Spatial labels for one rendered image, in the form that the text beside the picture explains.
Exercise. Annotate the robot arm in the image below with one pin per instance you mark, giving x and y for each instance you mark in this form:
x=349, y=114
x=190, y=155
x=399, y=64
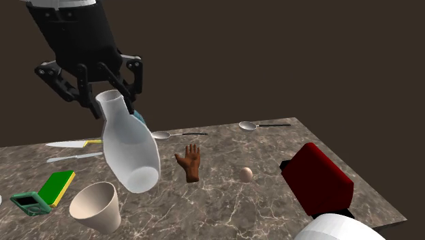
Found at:
x=332, y=229

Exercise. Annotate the green and yellow sponge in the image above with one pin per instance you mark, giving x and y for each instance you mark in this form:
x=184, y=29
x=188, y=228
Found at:
x=56, y=186

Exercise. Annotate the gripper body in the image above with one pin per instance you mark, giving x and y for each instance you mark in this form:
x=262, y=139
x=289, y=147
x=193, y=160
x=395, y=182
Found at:
x=79, y=36

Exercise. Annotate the brown egg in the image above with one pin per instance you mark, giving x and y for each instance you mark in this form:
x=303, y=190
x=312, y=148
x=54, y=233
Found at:
x=246, y=175

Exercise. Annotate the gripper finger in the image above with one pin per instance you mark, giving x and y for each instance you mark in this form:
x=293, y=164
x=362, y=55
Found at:
x=56, y=81
x=138, y=78

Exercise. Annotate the brown hand figure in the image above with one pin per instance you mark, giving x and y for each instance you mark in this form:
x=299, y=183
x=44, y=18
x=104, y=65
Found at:
x=191, y=164

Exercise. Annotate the teal object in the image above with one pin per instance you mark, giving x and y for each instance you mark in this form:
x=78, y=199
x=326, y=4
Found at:
x=140, y=118

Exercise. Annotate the white vase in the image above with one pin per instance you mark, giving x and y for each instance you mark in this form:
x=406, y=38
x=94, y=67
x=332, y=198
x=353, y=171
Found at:
x=129, y=149

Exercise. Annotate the green music player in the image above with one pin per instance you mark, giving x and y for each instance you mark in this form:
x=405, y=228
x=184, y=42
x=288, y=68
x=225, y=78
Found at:
x=31, y=203

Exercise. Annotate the beige cup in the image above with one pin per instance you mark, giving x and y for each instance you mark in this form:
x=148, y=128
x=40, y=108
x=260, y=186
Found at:
x=99, y=212

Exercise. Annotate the silver table knife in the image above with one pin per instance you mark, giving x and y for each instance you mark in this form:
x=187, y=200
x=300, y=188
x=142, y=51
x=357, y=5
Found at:
x=74, y=157

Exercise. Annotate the red toaster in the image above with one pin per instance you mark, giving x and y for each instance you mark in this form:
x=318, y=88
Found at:
x=315, y=181

